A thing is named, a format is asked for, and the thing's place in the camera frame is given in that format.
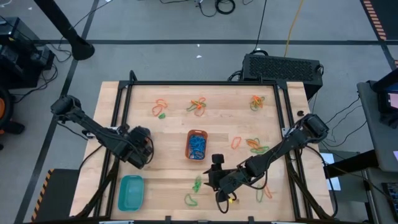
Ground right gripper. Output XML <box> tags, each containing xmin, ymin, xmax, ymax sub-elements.
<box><xmin>203</xmin><ymin>154</ymin><xmax>237</xmax><ymax>203</ymax></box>

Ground pile of bands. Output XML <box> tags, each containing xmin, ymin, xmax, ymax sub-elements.
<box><xmin>193</xmin><ymin>144</ymin><xmax>206</xmax><ymax>158</ymax></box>

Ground light teal plastic basket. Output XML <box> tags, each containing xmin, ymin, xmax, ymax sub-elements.
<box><xmin>117</xmin><ymin>174</ymin><xmax>145</xmax><ymax>212</ymax></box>

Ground orange plastic basket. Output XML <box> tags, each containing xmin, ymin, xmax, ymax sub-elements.
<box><xmin>185</xmin><ymin>129</ymin><xmax>209</xmax><ymax>161</ymax></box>

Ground black mat yellow stripes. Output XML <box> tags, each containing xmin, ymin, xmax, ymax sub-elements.
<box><xmin>30</xmin><ymin>169</ymin><xmax>81</xmax><ymax>223</ymax></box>

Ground black pole stand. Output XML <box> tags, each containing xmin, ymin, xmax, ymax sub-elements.
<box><xmin>32</xmin><ymin>0</ymin><xmax>96</xmax><ymax>62</ymax></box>

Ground black computer case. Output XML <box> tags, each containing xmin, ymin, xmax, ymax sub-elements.
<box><xmin>241</xmin><ymin>53</ymin><xmax>325</xmax><ymax>100</ymax></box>

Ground black desk leg bar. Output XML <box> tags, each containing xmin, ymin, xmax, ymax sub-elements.
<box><xmin>323</xmin><ymin>149</ymin><xmax>379</xmax><ymax>179</ymax></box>

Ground orange and black wheel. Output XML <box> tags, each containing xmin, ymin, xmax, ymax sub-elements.
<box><xmin>0</xmin><ymin>86</ymin><xmax>14</xmax><ymax>125</ymax></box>

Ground black equipment cart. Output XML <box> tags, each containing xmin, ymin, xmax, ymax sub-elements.
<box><xmin>0</xmin><ymin>17</ymin><xmax>56</xmax><ymax>90</ymax></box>

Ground grey desk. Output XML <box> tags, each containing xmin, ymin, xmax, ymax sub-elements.
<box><xmin>356</xmin><ymin>80</ymin><xmax>398</xmax><ymax>174</ymax></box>

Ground black keyboard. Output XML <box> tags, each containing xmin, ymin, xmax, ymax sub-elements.
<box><xmin>381</xmin><ymin>182</ymin><xmax>398</xmax><ymax>215</ymax></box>

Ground dark laptop screen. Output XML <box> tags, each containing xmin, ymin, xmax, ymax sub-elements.
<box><xmin>371</xmin><ymin>68</ymin><xmax>398</xmax><ymax>128</ymax></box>

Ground black mat orange stripes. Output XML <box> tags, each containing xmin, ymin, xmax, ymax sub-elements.
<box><xmin>360</xmin><ymin>0</ymin><xmax>398</xmax><ymax>41</ymax></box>

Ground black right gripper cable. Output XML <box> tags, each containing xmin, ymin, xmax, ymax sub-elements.
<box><xmin>216</xmin><ymin>191</ymin><xmax>237</xmax><ymax>215</ymax></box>

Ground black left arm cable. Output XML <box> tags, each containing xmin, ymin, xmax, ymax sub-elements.
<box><xmin>77</xmin><ymin>142</ymin><xmax>105</xmax><ymax>170</ymax></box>

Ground black floor cable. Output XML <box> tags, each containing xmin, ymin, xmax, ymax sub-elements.
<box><xmin>250</xmin><ymin>0</ymin><xmax>268</xmax><ymax>54</ymax></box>

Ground yellow floor cable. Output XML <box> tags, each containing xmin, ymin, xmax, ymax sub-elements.
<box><xmin>284</xmin><ymin>0</ymin><xmax>305</xmax><ymax>58</ymax></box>

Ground coiled black cable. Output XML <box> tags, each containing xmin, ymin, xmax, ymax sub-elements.
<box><xmin>198</xmin><ymin>0</ymin><xmax>236</xmax><ymax>18</ymax></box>

